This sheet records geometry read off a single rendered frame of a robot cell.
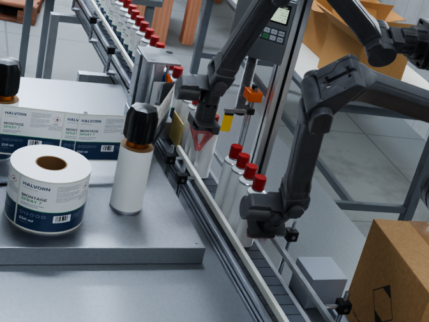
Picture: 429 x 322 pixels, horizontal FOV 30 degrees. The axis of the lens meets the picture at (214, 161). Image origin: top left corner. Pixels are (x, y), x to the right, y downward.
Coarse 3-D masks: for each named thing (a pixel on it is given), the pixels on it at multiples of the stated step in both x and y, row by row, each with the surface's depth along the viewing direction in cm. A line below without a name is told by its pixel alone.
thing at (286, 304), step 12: (168, 144) 260; (192, 180) 240; (204, 180) 242; (204, 204) 229; (228, 240) 214; (252, 252) 211; (240, 264) 204; (264, 264) 207; (264, 276) 202; (276, 288) 198; (264, 300) 192; (276, 300) 193; (288, 300) 194; (288, 312) 190; (300, 312) 191
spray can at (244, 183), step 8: (248, 168) 209; (256, 168) 209; (240, 176) 212; (248, 176) 210; (240, 184) 211; (248, 184) 210; (240, 192) 211; (240, 200) 212; (232, 208) 214; (232, 216) 214; (232, 224) 215
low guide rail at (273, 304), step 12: (180, 156) 249; (192, 168) 240; (204, 192) 229; (216, 204) 223; (216, 216) 220; (228, 228) 212; (240, 252) 204; (252, 264) 199; (252, 276) 197; (264, 288) 191; (276, 312) 184
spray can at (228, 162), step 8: (232, 144) 219; (232, 152) 218; (240, 152) 219; (224, 160) 220; (232, 160) 219; (224, 168) 220; (224, 176) 221; (224, 184) 222; (216, 192) 224; (224, 192) 222; (216, 200) 225
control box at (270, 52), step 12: (240, 0) 220; (252, 0) 219; (240, 12) 221; (276, 24) 220; (288, 24) 219; (288, 36) 221; (252, 48) 224; (264, 48) 223; (276, 48) 222; (264, 60) 225; (276, 60) 224
